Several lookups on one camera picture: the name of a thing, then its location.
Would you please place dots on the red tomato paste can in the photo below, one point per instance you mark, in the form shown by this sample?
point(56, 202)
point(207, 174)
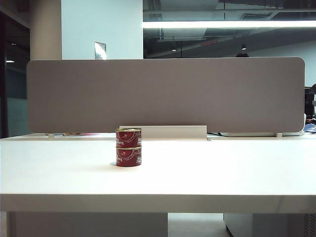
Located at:
point(128, 158)
point(128, 138)

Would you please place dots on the grey fabric desk divider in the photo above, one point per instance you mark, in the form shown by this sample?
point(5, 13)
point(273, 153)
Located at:
point(165, 93)

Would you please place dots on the dark-haired person head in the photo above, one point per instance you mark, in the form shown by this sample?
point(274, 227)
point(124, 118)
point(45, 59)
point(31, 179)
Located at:
point(242, 55)

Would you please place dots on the black pendant ceiling lamp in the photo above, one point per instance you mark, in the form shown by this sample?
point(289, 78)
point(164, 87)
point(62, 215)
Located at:
point(244, 47)

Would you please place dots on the long ceiling light strip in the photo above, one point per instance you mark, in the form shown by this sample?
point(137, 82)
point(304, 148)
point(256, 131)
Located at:
point(227, 24)

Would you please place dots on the white desk support panel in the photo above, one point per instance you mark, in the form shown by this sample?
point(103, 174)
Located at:
point(86, 225)

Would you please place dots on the ceiling air vent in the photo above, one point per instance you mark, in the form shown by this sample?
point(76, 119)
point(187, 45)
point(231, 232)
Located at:
point(256, 16)

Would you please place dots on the dark office chair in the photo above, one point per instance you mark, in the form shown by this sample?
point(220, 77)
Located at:
point(309, 103)

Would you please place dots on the blue cloth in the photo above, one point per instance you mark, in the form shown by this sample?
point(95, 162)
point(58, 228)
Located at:
point(310, 128)

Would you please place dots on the framed wall poster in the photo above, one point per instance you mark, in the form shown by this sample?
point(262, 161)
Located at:
point(100, 50)

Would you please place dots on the white divider bracket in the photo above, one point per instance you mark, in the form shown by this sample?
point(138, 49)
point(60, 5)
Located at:
point(51, 135)
point(279, 135)

